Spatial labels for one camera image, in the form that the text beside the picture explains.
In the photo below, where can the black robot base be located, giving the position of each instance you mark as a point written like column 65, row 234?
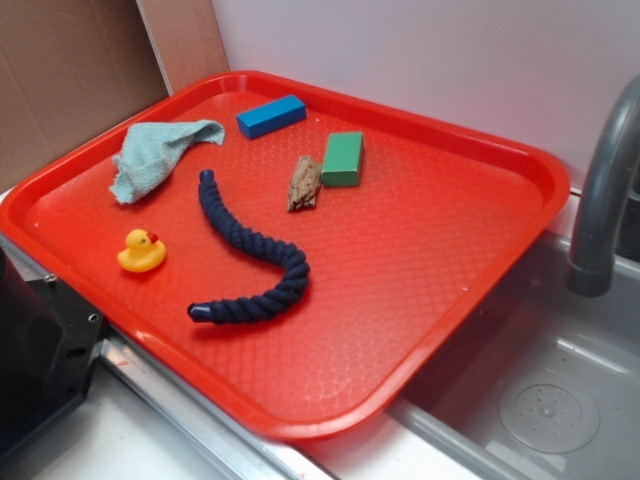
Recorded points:
column 50, row 339

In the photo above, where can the light blue cloth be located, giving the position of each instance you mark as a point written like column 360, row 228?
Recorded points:
column 151, row 151

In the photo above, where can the red plastic tray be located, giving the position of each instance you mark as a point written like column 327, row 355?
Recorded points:
column 397, row 263

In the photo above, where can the green wooden block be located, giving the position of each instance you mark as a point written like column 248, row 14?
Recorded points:
column 342, row 160

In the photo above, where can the blue wooden block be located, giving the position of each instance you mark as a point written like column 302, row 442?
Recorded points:
column 271, row 116

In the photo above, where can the yellow rubber duck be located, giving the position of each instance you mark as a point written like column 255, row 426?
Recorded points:
column 144, row 251

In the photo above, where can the grey toy sink basin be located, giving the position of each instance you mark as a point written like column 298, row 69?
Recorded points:
column 537, row 383

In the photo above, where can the grey toy faucet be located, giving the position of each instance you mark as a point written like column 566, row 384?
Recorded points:
column 607, row 220

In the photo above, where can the brown cardboard panel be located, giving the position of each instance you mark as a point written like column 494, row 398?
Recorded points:
column 70, row 70

